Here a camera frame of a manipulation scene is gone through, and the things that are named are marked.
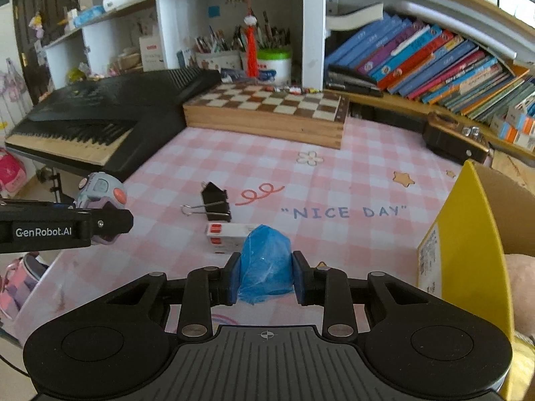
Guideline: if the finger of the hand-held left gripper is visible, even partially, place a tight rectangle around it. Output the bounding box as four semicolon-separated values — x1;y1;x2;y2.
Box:
89;208;135;244

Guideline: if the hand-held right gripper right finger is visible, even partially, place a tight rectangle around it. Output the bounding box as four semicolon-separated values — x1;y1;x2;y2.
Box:
292;251;431;339

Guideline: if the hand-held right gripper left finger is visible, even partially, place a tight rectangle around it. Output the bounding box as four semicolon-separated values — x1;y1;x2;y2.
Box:
105;252;242;342

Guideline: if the blue plastic bag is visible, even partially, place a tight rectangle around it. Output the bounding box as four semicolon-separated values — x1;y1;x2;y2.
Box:
237;224;294;304

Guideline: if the yellow cardboard box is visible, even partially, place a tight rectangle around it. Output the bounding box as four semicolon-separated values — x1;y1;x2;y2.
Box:
415;159;535;401

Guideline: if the pink plush pig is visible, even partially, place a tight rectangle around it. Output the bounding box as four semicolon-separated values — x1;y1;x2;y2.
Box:
503;252;535;340

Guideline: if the pink checkered desktop tablecloth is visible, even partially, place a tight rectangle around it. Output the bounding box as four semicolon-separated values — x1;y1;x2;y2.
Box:
0;115;475;345

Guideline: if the small white red box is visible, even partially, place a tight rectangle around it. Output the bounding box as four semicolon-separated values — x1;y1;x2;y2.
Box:
204;222;262;256

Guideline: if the black keyboard stand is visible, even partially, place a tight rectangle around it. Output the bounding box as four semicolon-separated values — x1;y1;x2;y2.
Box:
37;166;68;206

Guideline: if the pink purple backpack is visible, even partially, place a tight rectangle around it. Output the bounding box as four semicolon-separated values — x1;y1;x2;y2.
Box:
0;252;51;320

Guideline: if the black binder clip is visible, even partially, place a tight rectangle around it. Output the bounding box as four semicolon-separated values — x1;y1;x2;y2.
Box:
181;181;233;223

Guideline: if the black electronic keyboard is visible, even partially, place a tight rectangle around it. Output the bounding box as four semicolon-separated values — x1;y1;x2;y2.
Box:
4;69;222;183

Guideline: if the wooden chessboard box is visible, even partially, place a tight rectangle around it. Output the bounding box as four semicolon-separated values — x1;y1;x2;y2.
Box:
183;82;350;150

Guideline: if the white red-print carton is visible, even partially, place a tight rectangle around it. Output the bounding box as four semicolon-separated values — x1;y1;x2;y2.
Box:
138;34;167;73

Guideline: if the pen holder with pens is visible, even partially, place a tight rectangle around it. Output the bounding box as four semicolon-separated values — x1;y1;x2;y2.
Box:
193;24;248;73

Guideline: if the dark wooden door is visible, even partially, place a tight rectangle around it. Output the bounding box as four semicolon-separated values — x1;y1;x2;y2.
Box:
10;0;81;103

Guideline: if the stack of black books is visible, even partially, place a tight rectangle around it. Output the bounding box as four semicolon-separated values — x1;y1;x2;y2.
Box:
325;64;384;98

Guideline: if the blue tissue packet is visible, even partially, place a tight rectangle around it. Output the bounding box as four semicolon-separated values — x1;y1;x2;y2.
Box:
72;5;106;26

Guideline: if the black brown wooden case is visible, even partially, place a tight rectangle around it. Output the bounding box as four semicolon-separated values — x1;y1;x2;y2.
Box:
423;111;491;164

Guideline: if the white jar green lid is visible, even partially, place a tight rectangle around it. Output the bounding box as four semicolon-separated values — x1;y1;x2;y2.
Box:
256;49;294;87

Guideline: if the red tassel ornament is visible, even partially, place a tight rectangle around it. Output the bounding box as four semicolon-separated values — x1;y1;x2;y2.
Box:
243;0;262;79

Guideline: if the white tissue packet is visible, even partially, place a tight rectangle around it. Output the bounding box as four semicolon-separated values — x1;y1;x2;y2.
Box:
101;0;139;12

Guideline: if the white bookshelf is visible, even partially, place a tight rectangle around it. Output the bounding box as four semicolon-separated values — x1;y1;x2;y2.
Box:
42;0;535;165

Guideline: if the row of colourful books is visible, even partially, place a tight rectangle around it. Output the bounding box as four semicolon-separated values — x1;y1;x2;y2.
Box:
325;12;535;135

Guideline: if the orange white medicine box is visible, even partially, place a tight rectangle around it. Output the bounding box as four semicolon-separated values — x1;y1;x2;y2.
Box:
505;104;535;135
488;115;535;153

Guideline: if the tablet with bright screen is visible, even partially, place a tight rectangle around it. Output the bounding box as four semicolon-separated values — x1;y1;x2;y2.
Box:
497;0;535;20

